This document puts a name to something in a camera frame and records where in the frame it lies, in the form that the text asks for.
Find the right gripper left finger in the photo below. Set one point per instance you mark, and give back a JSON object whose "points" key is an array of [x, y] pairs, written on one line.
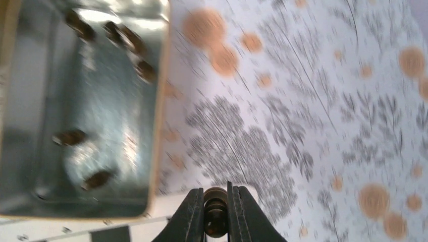
{"points": [[186, 224]]}

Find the wooden chessboard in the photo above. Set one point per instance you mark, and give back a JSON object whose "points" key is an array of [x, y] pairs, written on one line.
{"points": [[144, 228]]}

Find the gold tin with dark pieces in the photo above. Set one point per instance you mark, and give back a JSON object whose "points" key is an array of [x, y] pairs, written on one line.
{"points": [[82, 86]]}

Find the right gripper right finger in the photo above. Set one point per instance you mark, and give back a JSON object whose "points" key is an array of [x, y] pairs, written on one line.
{"points": [[246, 220]]}

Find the floral patterned table mat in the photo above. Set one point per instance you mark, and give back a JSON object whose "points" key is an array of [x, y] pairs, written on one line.
{"points": [[320, 105]]}

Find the dark pawn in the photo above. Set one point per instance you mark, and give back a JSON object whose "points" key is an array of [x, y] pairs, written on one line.
{"points": [[215, 212]]}

